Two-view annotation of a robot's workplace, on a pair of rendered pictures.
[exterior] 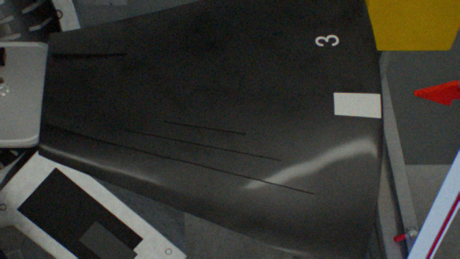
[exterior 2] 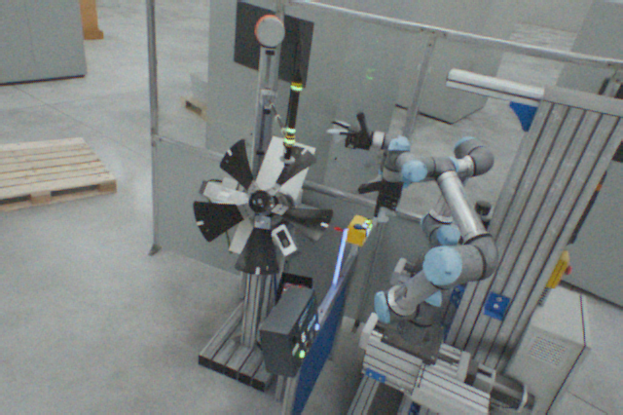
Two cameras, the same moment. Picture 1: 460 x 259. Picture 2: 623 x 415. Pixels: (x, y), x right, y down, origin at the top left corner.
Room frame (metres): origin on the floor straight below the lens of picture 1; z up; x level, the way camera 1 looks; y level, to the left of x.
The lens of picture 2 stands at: (-1.47, -0.82, 2.40)
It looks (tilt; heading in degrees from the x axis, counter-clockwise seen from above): 30 degrees down; 24
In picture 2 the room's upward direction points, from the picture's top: 10 degrees clockwise
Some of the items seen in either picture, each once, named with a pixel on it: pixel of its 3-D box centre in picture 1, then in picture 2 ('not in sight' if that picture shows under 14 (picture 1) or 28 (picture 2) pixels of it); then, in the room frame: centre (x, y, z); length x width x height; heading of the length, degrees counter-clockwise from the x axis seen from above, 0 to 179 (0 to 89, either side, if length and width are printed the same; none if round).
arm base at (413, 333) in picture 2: not in sight; (417, 323); (0.11, -0.67, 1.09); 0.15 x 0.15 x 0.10
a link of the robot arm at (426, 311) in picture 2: not in sight; (422, 301); (0.11, -0.66, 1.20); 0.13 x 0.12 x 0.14; 138
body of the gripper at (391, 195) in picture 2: not in sight; (389, 192); (0.18, -0.41, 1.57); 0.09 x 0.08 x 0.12; 98
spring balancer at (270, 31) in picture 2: not in sight; (270, 31); (0.88, 0.64, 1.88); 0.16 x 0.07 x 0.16; 133
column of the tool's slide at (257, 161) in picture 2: not in sight; (255, 189); (0.88, 0.64, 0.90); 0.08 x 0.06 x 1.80; 133
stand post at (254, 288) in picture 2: not in sight; (253, 299); (0.44, 0.30, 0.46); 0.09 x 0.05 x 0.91; 98
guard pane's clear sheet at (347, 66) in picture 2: not in sight; (337, 111); (1.07, 0.25, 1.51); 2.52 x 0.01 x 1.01; 98
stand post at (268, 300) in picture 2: not in sight; (272, 263); (0.67, 0.33, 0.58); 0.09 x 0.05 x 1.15; 98
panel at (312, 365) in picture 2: not in sight; (317, 354); (0.30, -0.21, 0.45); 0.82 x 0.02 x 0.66; 8
